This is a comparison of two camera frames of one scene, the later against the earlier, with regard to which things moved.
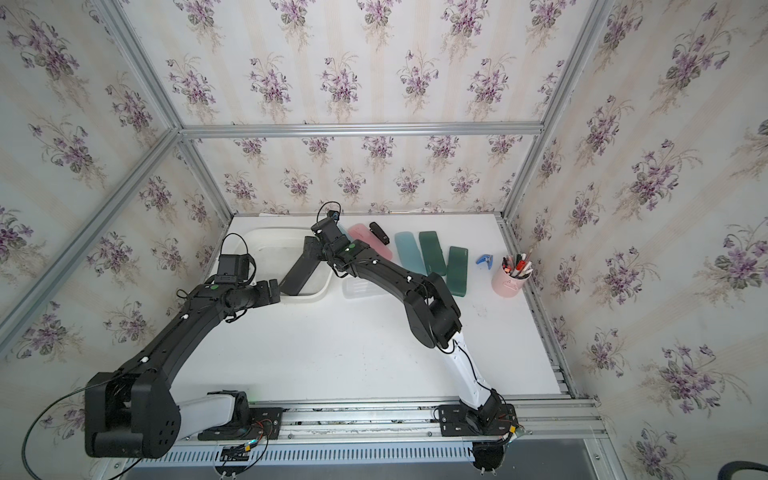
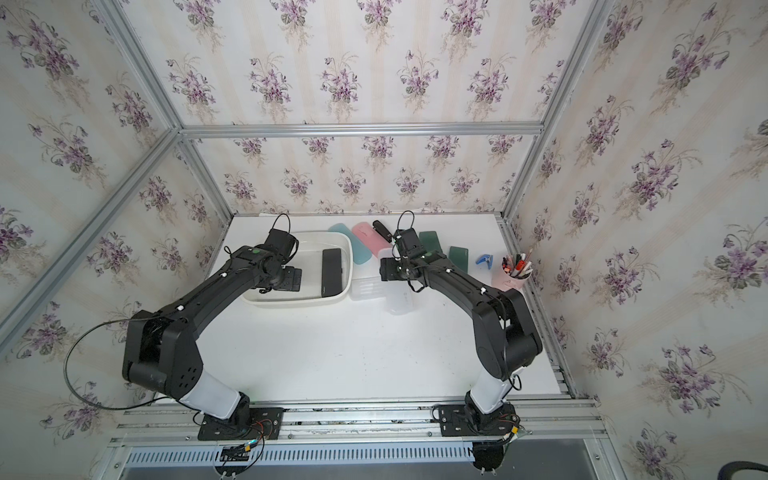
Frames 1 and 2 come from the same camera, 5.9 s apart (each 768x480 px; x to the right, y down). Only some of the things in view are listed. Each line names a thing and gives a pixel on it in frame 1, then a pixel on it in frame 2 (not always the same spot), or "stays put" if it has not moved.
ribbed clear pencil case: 356,288 stays put
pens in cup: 518,267 stays put
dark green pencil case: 458,270 stays put
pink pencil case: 361,232 stays put
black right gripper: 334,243 -> 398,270
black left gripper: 263,297 -> 293,279
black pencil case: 304,268 -> 332,283
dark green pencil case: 433,256 stays put
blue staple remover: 485,258 stays put
